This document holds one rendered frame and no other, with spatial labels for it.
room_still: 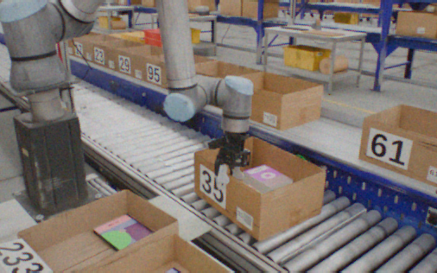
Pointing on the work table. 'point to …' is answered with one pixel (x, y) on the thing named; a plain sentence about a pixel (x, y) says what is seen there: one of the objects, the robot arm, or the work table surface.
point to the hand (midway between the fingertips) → (224, 183)
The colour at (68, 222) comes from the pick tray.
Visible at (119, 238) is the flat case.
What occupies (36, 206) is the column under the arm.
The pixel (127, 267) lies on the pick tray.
